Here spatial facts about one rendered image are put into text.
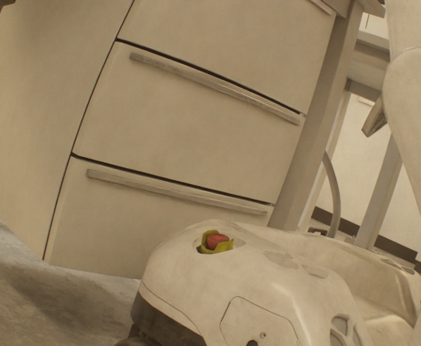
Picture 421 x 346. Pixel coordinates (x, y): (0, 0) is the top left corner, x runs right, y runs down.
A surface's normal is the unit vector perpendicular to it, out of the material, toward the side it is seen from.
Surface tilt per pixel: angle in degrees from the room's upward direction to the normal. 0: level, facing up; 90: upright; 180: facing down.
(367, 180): 90
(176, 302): 90
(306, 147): 90
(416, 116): 90
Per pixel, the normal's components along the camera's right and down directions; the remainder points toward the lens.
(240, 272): -0.40, -0.58
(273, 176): 0.69, 0.31
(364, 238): -0.64, -0.18
